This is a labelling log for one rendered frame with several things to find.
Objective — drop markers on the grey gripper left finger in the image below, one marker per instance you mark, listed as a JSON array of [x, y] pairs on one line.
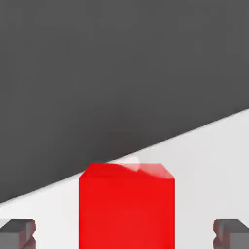
[[15, 235]]

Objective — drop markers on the small red cube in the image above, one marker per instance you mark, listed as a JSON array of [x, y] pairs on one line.
[[126, 210]]

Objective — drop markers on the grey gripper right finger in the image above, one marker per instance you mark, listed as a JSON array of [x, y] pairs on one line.
[[233, 236]]

